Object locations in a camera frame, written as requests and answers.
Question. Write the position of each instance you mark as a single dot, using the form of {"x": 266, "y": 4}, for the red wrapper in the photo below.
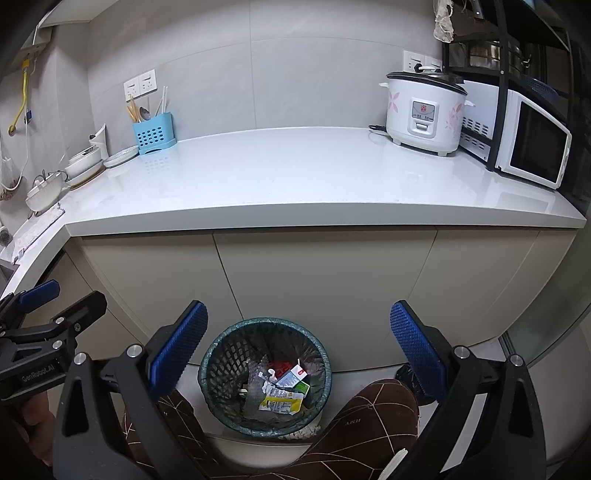
{"x": 279, "y": 368}

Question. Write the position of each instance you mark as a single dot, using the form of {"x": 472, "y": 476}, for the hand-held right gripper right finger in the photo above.
{"x": 418, "y": 350}

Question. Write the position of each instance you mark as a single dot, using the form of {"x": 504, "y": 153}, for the white hanging cloth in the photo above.
{"x": 443, "y": 23}

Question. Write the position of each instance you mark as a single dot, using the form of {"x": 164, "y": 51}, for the metal spoon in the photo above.
{"x": 144, "y": 113}

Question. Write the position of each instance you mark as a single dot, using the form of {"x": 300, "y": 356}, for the beige base cabinet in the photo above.
{"x": 323, "y": 277}

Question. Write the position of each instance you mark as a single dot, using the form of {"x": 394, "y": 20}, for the blue plastic utensil holder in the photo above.
{"x": 154, "y": 136}

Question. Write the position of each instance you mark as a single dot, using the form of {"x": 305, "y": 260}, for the steel pot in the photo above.
{"x": 489, "y": 55}

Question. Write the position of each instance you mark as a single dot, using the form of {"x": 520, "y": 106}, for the blue rimmed plate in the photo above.
{"x": 121, "y": 157}

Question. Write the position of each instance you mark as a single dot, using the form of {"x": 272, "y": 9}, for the white plastic straw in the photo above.
{"x": 164, "y": 101}
{"x": 160, "y": 101}

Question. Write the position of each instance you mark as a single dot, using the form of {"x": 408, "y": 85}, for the white flowered rice cooker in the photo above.
{"x": 420, "y": 115}

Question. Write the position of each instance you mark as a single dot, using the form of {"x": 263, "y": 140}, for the white ceramic bowl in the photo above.
{"x": 83, "y": 171}
{"x": 85, "y": 158}

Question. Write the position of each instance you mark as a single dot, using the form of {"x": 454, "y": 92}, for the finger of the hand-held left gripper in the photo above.
{"x": 41, "y": 291}
{"x": 83, "y": 311}

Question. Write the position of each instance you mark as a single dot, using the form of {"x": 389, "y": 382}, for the bundle of wooden chopsticks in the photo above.
{"x": 134, "y": 113}

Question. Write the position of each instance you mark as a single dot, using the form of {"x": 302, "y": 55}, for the dark mesh trash bin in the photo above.
{"x": 221, "y": 350}

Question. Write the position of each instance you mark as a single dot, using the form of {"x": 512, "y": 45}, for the blue and white milk carton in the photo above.
{"x": 291, "y": 376}

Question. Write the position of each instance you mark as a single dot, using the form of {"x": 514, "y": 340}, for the black plastic bag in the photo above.
{"x": 408, "y": 381}

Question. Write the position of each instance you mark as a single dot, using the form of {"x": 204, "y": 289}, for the round wooden trivet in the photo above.
{"x": 90, "y": 181}

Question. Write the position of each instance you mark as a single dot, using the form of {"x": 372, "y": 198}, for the white slanted ceramic jug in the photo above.
{"x": 99, "y": 143}

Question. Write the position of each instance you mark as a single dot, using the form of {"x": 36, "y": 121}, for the blue plastic basket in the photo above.
{"x": 549, "y": 88}

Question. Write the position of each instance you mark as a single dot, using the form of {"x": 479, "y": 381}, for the person's left hand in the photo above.
{"x": 34, "y": 424}

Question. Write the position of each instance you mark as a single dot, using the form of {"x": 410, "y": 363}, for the glass door panel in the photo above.
{"x": 549, "y": 314}

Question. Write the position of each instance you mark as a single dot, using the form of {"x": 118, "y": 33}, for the grey dish cloth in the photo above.
{"x": 39, "y": 230}

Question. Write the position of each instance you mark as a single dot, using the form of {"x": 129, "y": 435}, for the black metal rack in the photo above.
{"x": 503, "y": 60}

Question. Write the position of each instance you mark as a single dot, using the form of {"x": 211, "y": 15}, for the person's left leg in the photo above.
{"x": 180, "y": 429}

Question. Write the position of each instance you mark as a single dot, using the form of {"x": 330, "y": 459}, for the white wall socket with plug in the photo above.
{"x": 413, "y": 59}

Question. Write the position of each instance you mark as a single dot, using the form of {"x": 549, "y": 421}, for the white microwave oven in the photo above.
{"x": 531, "y": 138}

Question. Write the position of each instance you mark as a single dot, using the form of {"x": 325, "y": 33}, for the yellow snack wrapper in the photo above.
{"x": 279, "y": 400}

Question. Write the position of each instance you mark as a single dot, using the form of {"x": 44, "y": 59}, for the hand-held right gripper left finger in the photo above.
{"x": 180, "y": 346}

